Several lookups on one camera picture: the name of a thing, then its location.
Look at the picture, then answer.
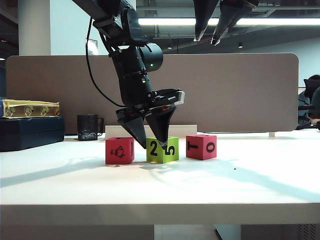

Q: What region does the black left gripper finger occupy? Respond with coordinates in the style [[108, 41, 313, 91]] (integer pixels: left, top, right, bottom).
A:
[[119, 116, 148, 150], [144, 105, 176, 148]]

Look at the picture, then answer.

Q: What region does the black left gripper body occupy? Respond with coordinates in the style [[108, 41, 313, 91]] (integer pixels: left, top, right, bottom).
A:
[[115, 88, 179, 123]]

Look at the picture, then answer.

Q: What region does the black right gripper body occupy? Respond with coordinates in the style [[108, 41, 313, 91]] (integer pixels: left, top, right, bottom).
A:
[[219, 0, 258, 8]]

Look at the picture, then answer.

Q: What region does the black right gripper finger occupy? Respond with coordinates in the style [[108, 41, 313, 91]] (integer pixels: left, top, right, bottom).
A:
[[210, 4, 253, 46], [193, 0, 221, 42]]

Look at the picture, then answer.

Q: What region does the green block with 5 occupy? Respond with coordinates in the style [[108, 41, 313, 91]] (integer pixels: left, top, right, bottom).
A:
[[146, 136, 180, 165]]

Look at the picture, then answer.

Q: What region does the pink block with 1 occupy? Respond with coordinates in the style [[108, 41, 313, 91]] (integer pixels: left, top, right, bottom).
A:
[[105, 136, 136, 165]]

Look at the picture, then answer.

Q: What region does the pink block with 0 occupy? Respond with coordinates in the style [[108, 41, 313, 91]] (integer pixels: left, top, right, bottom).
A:
[[185, 134, 218, 161]]

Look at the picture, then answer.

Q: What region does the long ceiling light strip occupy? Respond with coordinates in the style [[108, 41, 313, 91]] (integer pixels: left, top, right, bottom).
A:
[[137, 17, 320, 26]]

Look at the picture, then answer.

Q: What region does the black mug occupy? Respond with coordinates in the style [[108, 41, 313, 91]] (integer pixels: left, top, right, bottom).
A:
[[77, 114, 105, 142]]

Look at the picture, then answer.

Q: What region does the brown desk divider panel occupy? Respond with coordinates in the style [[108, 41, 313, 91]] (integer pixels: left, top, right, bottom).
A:
[[6, 52, 300, 133]]

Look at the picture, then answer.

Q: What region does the black office chair headrest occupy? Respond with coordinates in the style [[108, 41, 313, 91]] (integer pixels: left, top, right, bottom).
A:
[[303, 78, 320, 100]]

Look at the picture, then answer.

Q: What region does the yellow patterned box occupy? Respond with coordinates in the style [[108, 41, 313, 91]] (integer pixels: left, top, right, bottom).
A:
[[0, 99, 61, 120]]

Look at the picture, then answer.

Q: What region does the dark blue case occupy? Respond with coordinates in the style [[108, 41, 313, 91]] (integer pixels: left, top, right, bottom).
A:
[[0, 116, 66, 153]]

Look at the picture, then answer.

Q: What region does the seated person in background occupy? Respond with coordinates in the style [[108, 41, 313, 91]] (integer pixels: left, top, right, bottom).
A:
[[297, 74, 320, 132]]

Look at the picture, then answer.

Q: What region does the grey vented under-desk panel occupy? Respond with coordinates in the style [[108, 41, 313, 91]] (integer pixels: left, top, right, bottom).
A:
[[241, 224, 320, 240]]

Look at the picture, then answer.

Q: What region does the beige cable tray flap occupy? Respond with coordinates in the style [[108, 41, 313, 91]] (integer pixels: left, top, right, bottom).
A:
[[99, 124, 202, 142]]

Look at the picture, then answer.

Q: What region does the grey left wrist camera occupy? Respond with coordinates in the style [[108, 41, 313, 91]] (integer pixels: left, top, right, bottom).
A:
[[152, 88, 186, 106]]

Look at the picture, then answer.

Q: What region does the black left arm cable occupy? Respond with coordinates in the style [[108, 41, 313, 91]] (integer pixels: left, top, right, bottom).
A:
[[85, 18, 123, 107]]

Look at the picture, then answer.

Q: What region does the silver wall plaque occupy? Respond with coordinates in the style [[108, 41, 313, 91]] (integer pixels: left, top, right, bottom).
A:
[[86, 38, 99, 56]]

